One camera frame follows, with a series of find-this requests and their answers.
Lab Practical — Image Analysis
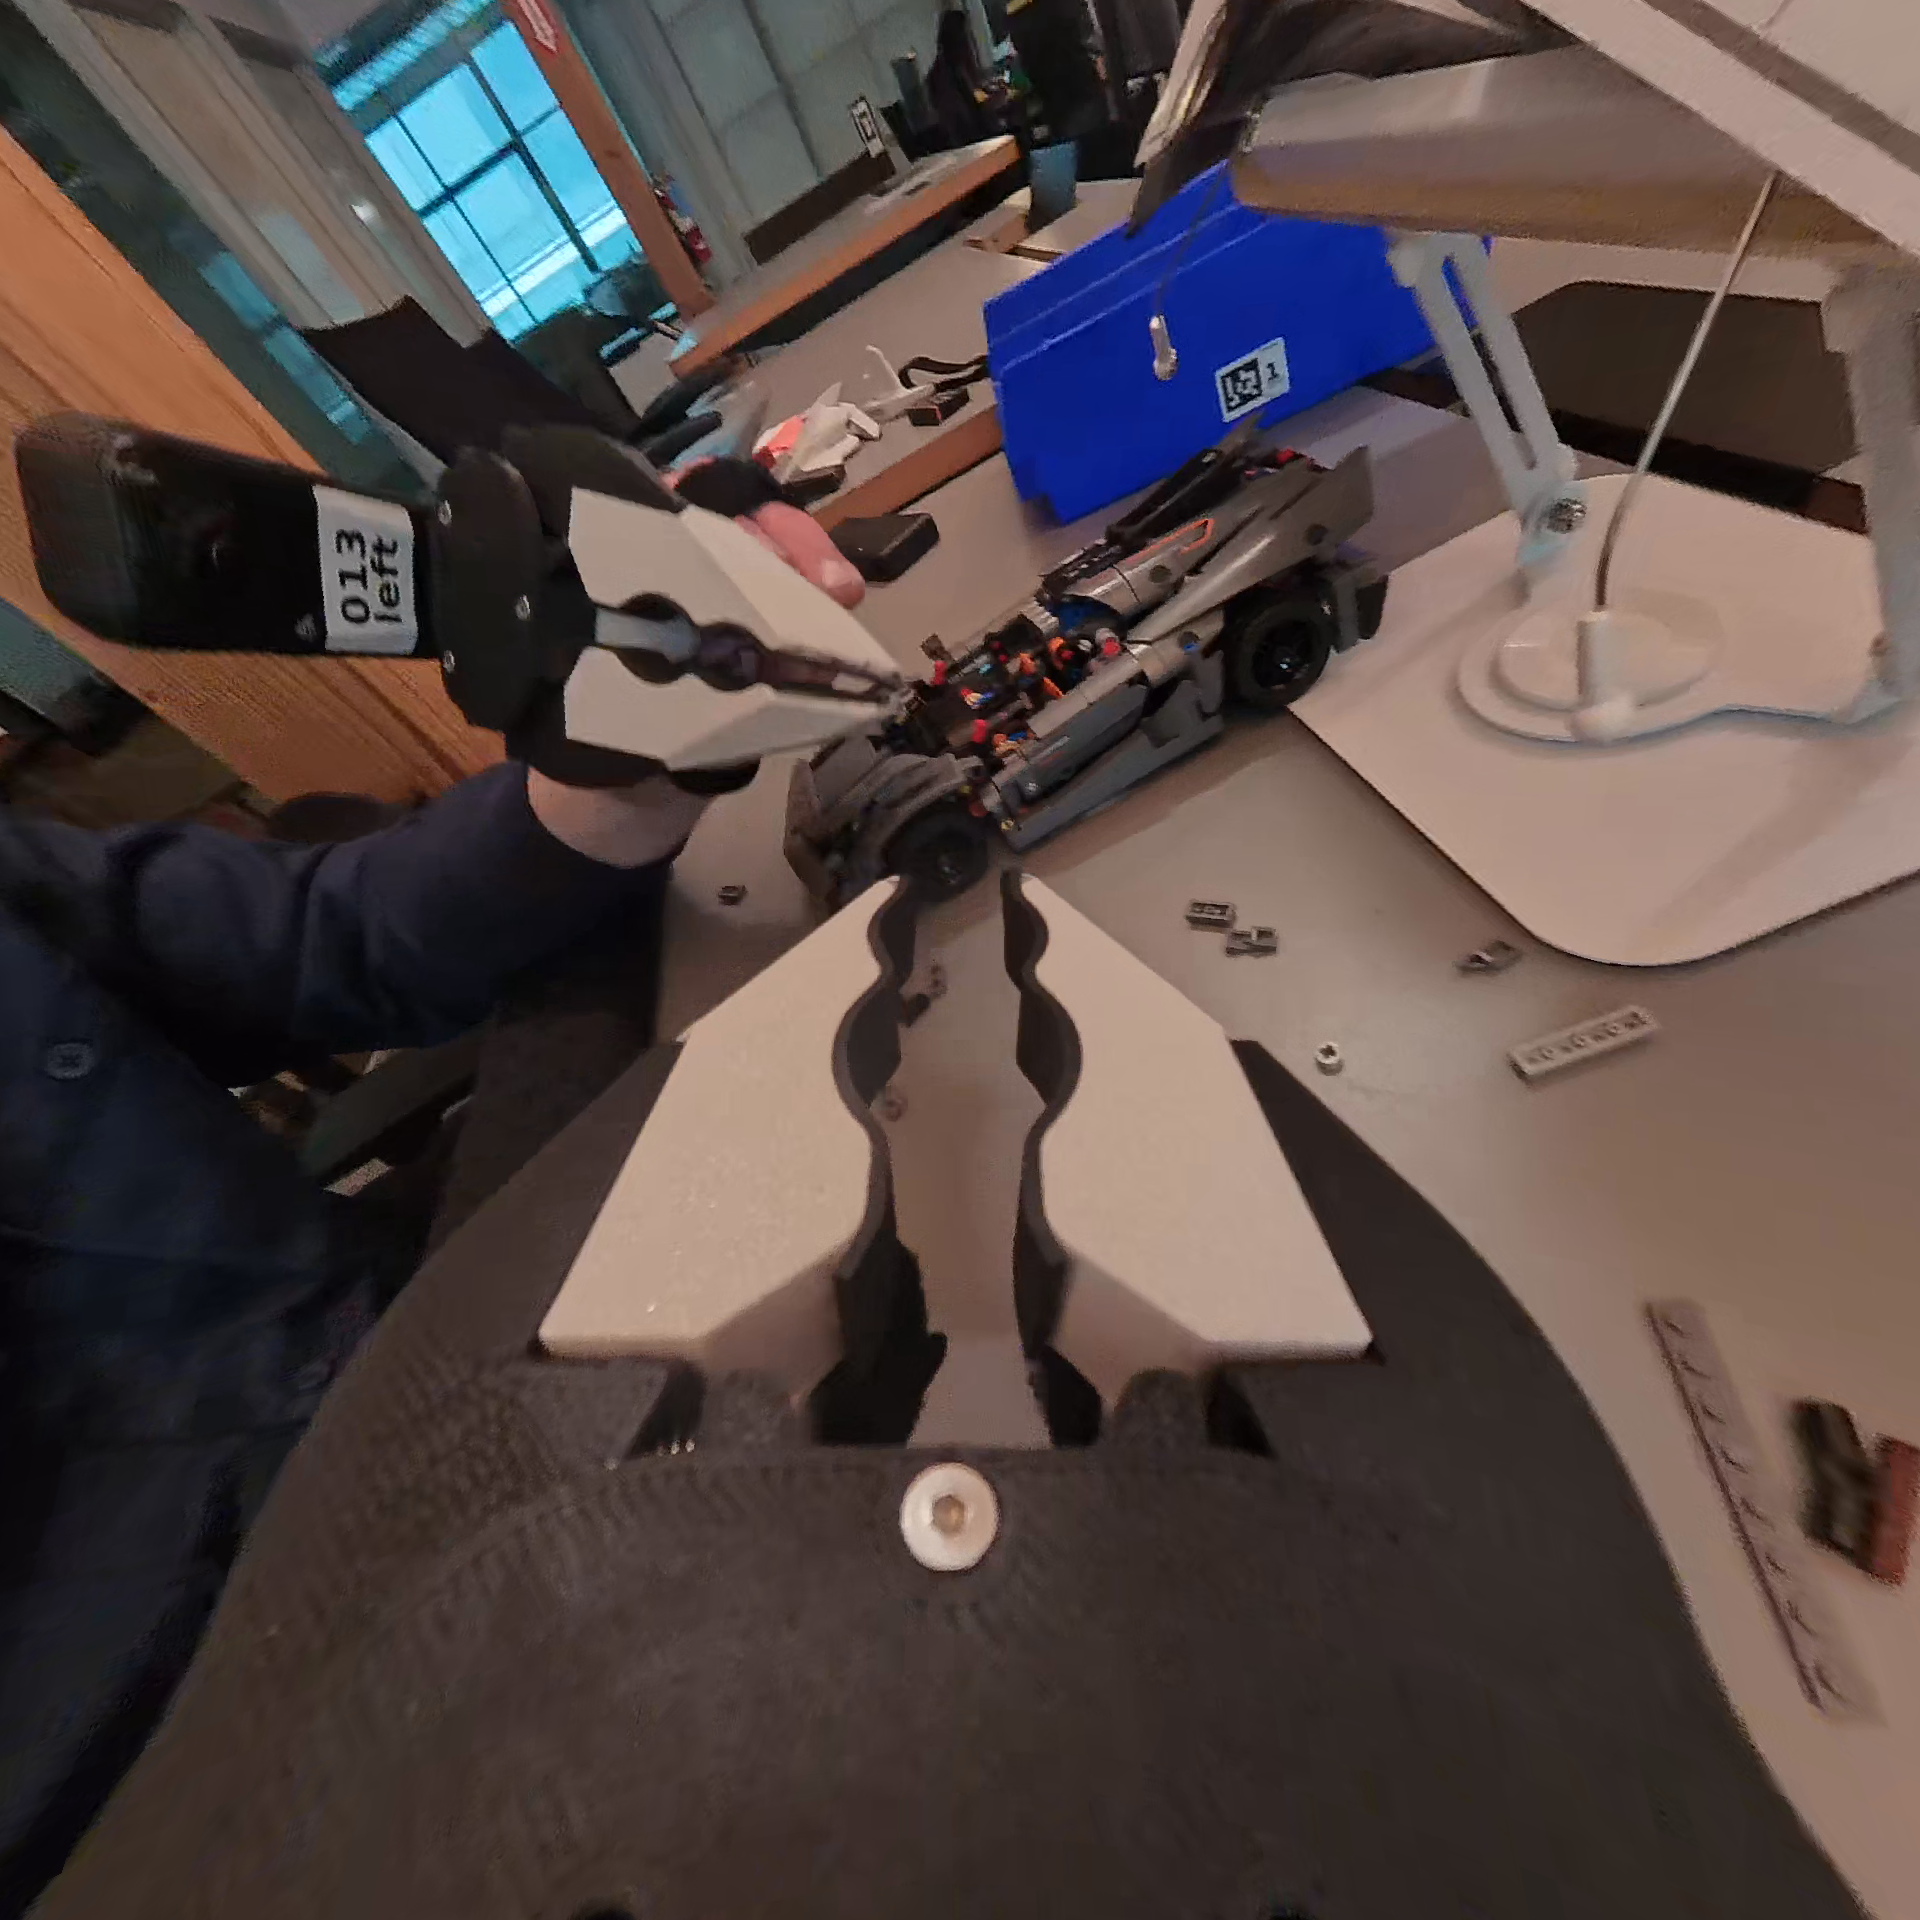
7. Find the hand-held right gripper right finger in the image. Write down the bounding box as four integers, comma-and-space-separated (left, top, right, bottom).
996, 871, 1373, 1450

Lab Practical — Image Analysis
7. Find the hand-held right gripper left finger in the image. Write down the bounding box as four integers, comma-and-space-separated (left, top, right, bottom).
536, 873, 950, 1450

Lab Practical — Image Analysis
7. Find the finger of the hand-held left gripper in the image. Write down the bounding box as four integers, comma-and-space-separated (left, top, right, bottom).
562, 643, 912, 780
564, 487, 912, 695

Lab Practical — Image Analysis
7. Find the grey lego sports car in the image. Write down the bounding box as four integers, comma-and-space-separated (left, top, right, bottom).
784, 442, 1389, 904

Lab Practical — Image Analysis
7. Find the lego instruction book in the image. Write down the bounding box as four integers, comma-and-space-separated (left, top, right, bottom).
1131, 0, 1920, 249

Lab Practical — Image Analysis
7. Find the person's left forearm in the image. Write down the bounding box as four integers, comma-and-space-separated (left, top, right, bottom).
88, 756, 710, 1088

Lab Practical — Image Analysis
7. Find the light grey long lego plate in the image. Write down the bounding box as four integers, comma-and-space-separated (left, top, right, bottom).
1511, 1009, 1658, 1080

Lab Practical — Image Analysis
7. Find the dark grey long lego plate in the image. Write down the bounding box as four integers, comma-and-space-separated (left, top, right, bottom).
1647, 1296, 1876, 1719

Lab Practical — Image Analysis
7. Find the black and brown lego connector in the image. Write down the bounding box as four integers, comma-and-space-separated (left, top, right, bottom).
1791, 1399, 1920, 1584

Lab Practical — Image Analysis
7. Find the person's left hand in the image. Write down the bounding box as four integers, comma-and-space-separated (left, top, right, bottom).
748, 498, 874, 613

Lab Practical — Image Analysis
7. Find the white hand tool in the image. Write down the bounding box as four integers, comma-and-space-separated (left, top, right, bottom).
749, 383, 886, 482

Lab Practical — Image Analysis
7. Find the black oval object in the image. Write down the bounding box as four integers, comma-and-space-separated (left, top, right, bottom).
826, 513, 942, 585

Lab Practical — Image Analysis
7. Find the black office chair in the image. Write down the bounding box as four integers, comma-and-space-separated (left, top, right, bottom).
298, 292, 639, 497

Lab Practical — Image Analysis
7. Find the wooden background workbench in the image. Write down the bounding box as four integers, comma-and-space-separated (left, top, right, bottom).
668, 135, 1023, 380

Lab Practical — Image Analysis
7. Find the blue storage bin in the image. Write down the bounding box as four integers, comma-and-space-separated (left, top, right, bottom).
983, 157, 1488, 529

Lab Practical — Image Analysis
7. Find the white rounded board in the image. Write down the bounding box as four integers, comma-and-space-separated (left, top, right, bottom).
1290, 471, 1920, 970

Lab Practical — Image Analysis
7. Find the person's navy clothing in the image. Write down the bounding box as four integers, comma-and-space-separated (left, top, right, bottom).
0, 802, 495, 1914

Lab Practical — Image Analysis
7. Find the grey metal stand pole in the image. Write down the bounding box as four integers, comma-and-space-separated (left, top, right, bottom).
1822, 264, 1920, 724
1388, 231, 1587, 576

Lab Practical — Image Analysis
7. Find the dark inset desk panel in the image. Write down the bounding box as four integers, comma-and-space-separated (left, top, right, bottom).
1507, 285, 1869, 529

